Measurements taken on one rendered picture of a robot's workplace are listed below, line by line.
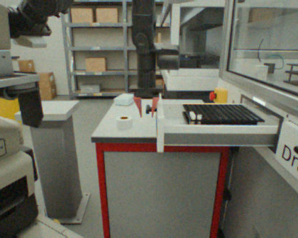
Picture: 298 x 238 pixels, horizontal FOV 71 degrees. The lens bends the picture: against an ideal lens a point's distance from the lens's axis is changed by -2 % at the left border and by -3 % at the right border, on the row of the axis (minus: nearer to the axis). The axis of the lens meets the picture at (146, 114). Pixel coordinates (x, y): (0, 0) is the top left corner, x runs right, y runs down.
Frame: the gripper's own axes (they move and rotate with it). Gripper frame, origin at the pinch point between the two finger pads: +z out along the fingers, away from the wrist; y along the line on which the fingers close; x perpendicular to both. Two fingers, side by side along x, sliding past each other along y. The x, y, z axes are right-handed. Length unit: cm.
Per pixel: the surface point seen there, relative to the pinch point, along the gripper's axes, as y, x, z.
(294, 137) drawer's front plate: 35.4, -19.4, -0.6
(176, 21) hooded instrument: 17, 83, -37
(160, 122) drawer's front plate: 4.1, -11.5, -1.4
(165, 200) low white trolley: 7.9, 15.0, 45.9
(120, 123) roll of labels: -12.2, 21.0, 10.8
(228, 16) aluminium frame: 37, 42, -35
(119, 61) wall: -74, 423, 9
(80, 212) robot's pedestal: -48, 50, 87
